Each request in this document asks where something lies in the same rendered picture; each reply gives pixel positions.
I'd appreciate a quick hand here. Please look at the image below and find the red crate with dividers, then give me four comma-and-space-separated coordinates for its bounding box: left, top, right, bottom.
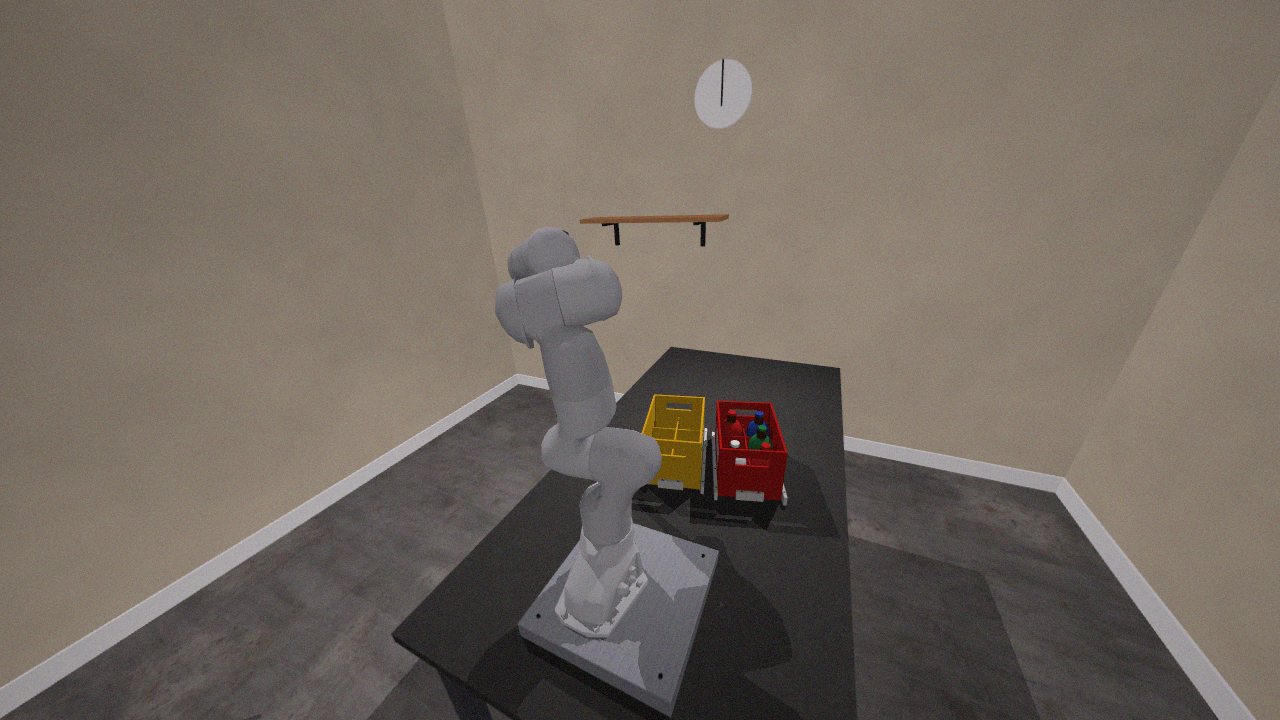
716, 401, 788, 500

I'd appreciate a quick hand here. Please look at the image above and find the green bottle with pale green label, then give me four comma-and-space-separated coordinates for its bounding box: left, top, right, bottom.
748, 425, 773, 451

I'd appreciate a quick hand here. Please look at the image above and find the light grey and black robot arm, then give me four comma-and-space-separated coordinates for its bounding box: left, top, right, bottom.
495, 227, 662, 638

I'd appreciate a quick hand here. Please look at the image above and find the blue bottle with light blue label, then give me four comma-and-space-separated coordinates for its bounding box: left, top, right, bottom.
746, 411, 769, 437

